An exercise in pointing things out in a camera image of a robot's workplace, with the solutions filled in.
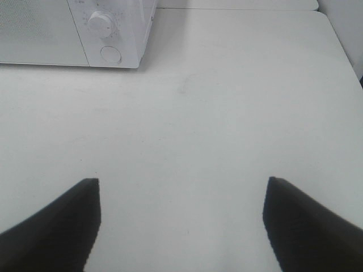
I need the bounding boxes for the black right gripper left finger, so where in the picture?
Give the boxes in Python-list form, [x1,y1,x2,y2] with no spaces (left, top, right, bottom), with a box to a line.
[1,178,102,271]

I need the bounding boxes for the white dial knob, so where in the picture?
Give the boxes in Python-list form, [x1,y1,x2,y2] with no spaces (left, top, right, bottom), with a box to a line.
[87,11,115,39]

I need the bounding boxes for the white microwave oven body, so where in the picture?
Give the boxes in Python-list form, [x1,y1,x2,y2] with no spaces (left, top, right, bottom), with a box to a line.
[67,0,158,69]

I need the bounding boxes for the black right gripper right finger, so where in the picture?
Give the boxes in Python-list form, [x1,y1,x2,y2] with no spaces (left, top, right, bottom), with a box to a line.
[263,177,362,271]

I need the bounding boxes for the round white door button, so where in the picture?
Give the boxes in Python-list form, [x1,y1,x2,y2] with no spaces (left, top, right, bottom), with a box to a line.
[100,46,122,63]

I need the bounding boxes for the white microwave door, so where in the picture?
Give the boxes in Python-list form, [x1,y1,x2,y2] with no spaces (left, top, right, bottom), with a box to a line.
[1,1,88,66]

